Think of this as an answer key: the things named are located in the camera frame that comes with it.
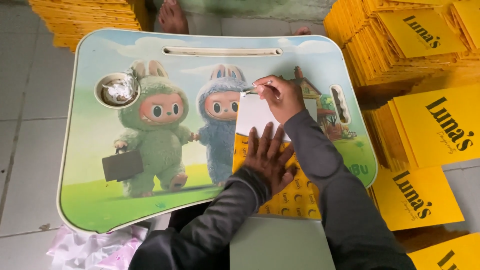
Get stack of yellow bags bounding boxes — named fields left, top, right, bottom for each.
left=361, top=83, right=480, bottom=172
left=28, top=0, right=148, bottom=52
left=368, top=165, right=465, bottom=232
left=323, top=0, right=480, bottom=89
left=407, top=232, right=480, bottom=270

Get person's right hand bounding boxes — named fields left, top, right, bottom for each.
left=252, top=75, right=306, bottom=125

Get cartoon print lap desk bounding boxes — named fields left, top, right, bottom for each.
left=56, top=28, right=378, bottom=234

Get pale green flat board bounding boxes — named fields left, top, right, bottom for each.
left=229, top=215, right=337, bottom=270

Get person's left hand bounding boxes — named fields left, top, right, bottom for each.
left=243, top=122, right=298, bottom=196

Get yellow printed paper bag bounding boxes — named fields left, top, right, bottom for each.
left=232, top=91, right=322, bottom=220

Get crumpled white paper strips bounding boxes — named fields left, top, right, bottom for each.
left=101, top=76, right=136, bottom=104

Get thin white tape liner strip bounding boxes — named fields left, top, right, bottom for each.
left=240, top=80, right=273, bottom=97

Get pink and white plastic bag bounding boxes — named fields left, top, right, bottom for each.
left=46, top=222, right=150, bottom=270

